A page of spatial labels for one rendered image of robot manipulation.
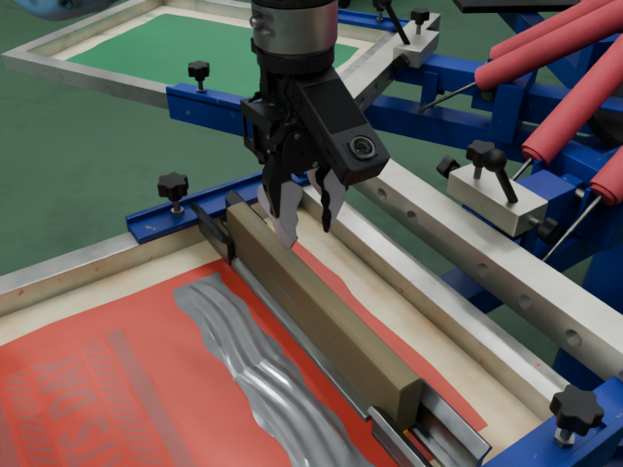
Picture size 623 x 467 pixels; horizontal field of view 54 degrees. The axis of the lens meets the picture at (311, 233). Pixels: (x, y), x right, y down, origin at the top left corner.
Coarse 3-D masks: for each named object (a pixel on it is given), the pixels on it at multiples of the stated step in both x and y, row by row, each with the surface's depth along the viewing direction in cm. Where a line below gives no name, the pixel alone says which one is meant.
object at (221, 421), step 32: (288, 352) 74; (416, 352) 74; (224, 384) 70; (320, 384) 70; (448, 384) 70; (192, 416) 67; (224, 416) 67; (352, 416) 67; (480, 416) 67; (224, 448) 64; (256, 448) 64
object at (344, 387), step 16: (240, 272) 80; (256, 288) 77; (272, 304) 75; (288, 320) 73; (304, 336) 71; (320, 352) 69; (320, 368) 68; (336, 368) 67; (336, 384) 65; (352, 400) 64; (368, 416) 62
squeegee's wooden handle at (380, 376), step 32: (256, 224) 77; (256, 256) 76; (288, 256) 72; (288, 288) 71; (320, 288) 68; (320, 320) 66; (352, 320) 64; (352, 352) 62; (384, 352) 60; (352, 384) 65; (384, 384) 59; (416, 384) 58
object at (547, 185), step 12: (528, 180) 89; (540, 180) 89; (552, 180) 89; (564, 180) 89; (540, 192) 86; (552, 192) 86; (564, 192) 86; (552, 204) 86; (564, 204) 88; (480, 216) 82; (552, 216) 88; (564, 216) 90
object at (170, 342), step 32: (160, 288) 83; (64, 320) 78; (96, 320) 78; (128, 320) 78; (160, 320) 78; (192, 320) 78; (256, 320) 78; (0, 352) 74; (32, 352) 74; (160, 352) 74; (192, 352) 74; (160, 384) 70; (192, 384) 70
